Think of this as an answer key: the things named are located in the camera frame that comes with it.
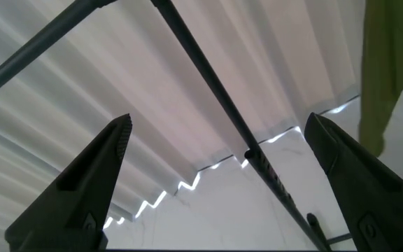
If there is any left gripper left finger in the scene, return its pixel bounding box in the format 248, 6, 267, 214
4, 113, 133, 250

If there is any black clothes rack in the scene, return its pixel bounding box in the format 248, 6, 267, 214
0, 0, 353, 250

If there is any green printed shirt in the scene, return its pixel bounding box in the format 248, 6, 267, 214
358, 0, 403, 158

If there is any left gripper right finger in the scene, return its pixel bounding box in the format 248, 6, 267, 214
304, 112, 403, 250

